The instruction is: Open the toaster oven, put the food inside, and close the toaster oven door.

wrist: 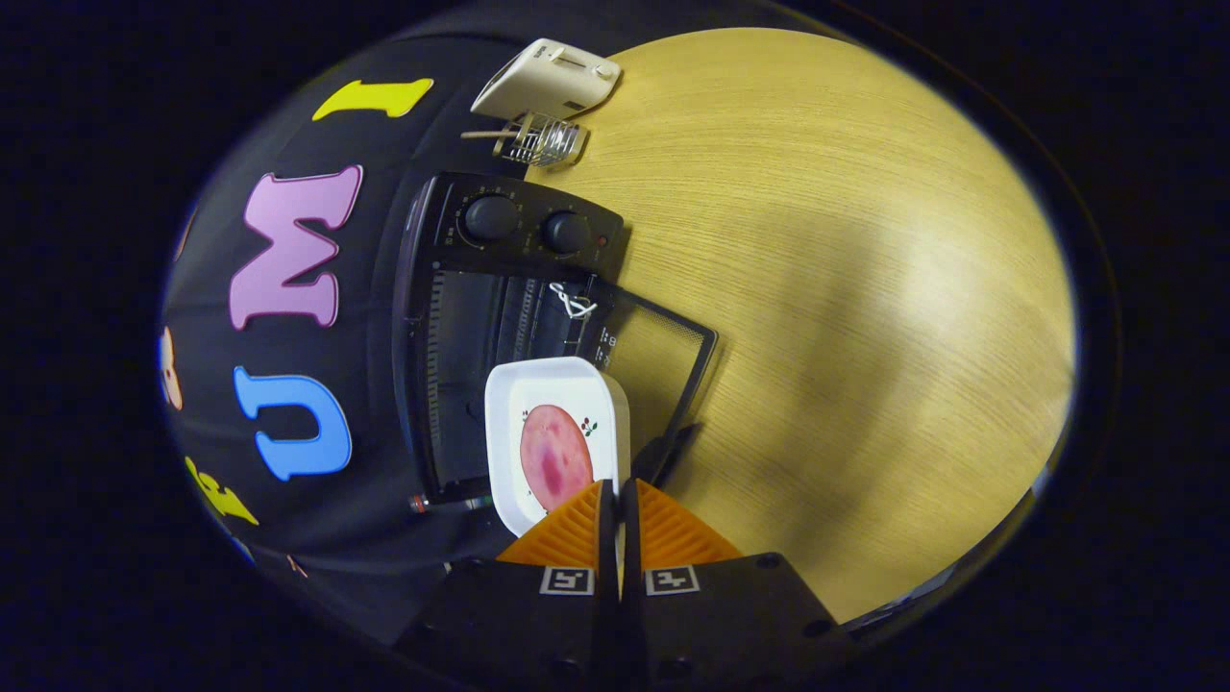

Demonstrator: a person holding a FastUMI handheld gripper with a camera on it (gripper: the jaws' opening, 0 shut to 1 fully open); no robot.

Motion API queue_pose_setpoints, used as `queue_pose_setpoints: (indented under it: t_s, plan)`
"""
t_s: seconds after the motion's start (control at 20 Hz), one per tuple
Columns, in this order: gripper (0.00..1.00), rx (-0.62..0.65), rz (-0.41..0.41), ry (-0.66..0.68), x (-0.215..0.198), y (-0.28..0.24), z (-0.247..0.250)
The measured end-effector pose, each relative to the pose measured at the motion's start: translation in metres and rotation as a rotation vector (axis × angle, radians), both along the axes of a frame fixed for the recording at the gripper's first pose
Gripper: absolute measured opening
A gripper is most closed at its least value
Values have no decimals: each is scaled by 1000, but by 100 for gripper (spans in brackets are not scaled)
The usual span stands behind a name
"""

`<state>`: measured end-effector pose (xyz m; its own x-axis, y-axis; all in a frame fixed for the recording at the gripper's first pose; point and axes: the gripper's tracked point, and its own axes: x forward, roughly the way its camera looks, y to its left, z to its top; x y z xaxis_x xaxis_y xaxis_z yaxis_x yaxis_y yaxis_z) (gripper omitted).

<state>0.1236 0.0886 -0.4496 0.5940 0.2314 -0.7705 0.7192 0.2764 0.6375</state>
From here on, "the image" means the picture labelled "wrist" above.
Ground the white toaster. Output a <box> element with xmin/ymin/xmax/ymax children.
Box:
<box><xmin>471</xmin><ymin>38</ymin><xmax>623</xmax><ymax>121</ymax></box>

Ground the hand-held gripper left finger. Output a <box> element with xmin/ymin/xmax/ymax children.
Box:
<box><xmin>399</xmin><ymin>478</ymin><xmax>621</xmax><ymax>692</ymax></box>

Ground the pink ham slice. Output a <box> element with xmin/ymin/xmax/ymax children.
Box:
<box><xmin>520</xmin><ymin>405</ymin><xmax>595</xmax><ymax>510</ymax></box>

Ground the black toaster oven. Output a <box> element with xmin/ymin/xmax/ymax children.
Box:
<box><xmin>392</xmin><ymin>171</ymin><xmax>720</xmax><ymax>506</ymax></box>

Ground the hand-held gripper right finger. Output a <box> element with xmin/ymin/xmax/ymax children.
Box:
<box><xmin>620</xmin><ymin>478</ymin><xmax>856</xmax><ymax>692</ymax></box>

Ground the wire mesh holder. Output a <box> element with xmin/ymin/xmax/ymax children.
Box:
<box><xmin>493</xmin><ymin>111</ymin><xmax>587</xmax><ymax>169</ymax></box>

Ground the white string tie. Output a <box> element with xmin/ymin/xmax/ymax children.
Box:
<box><xmin>548</xmin><ymin>282</ymin><xmax>599</xmax><ymax>320</ymax></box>

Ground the white square plate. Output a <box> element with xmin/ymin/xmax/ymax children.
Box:
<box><xmin>484</xmin><ymin>357</ymin><xmax>632</xmax><ymax>537</ymax></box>

